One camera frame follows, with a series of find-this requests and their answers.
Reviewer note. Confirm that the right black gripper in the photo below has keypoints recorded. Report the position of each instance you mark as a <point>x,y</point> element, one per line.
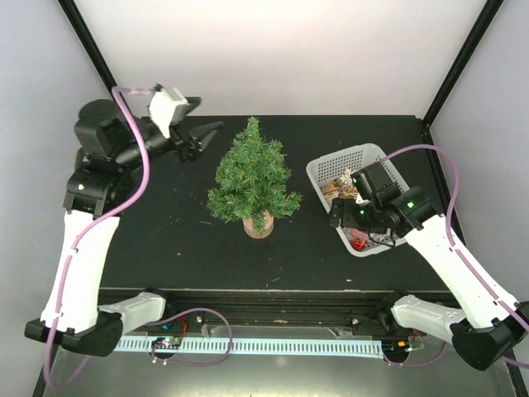
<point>347,216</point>

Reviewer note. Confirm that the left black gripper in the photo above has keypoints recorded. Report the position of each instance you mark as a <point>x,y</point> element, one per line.
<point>193,146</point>

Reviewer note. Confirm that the white plastic perforated basket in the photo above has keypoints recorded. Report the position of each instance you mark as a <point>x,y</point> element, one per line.
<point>327,168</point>

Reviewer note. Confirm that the small green christmas tree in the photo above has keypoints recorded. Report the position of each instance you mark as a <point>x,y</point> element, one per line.
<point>251,183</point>

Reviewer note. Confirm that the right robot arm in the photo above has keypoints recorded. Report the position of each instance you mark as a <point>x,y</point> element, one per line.
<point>488,322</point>

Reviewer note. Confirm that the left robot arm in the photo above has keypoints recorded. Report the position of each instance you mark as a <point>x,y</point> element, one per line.
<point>112,170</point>

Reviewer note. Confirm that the silver star ornament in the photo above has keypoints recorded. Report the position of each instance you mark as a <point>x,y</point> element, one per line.
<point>382,239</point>

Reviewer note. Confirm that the red gift box ornament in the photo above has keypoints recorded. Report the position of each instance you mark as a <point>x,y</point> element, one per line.
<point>358,244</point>

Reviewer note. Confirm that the white snowflake ornament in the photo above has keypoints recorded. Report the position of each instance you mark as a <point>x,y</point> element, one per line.
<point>346,177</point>

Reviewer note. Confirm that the wooden snowman ornament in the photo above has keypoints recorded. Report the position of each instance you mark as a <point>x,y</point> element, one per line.
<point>331,188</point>

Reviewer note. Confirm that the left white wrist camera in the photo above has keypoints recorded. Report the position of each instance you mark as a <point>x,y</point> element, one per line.
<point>167,106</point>

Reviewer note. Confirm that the white slotted cable duct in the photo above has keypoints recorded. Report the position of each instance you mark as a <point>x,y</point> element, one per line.
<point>251,346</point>

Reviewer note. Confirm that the left black frame post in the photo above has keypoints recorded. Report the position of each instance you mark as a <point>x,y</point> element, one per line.
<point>75,18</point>

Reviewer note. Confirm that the black frame post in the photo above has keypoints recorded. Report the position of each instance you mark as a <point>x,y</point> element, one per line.
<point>472,40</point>
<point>75,18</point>

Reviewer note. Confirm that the right black frame post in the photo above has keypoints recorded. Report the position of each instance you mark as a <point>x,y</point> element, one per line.
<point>472,40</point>

